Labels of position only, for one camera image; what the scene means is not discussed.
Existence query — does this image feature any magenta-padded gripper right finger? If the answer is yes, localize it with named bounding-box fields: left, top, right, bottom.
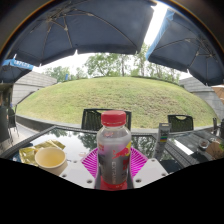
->
left=129, top=146, right=169, bottom=190

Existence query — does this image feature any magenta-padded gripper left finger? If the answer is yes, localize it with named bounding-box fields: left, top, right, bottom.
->
left=59, top=147, right=101, bottom=190

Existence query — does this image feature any red-capped clear drink bottle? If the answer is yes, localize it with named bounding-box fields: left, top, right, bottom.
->
left=96, top=110, right=133, bottom=188

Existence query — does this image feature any grey squeeze tube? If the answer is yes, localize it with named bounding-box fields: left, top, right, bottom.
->
left=152, top=122, right=172, bottom=161

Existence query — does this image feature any wide dark wicker chair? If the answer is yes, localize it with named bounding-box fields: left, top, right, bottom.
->
left=80, top=108, right=133, bottom=132

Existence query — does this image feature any small dark wicker chair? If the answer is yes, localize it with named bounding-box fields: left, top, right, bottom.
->
left=167, top=114, right=195, bottom=133

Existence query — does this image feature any dark patio chair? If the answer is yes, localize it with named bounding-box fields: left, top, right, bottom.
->
left=0, top=104, right=19, bottom=144

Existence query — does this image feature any navy umbrella with blue valance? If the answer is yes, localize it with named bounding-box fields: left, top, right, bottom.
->
left=0, top=58, right=34, bottom=84

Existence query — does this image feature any navy umbrella with pale trim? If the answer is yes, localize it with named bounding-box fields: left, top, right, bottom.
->
left=146, top=8, right=224, bottom=86

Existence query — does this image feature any large navy patio umbrella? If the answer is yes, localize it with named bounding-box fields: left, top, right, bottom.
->
left=6, top=0, right=158, bottom=68

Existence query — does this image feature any cream mug with yellow handle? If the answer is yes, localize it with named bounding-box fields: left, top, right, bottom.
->
left=34, top=146, right=69, bottom=177

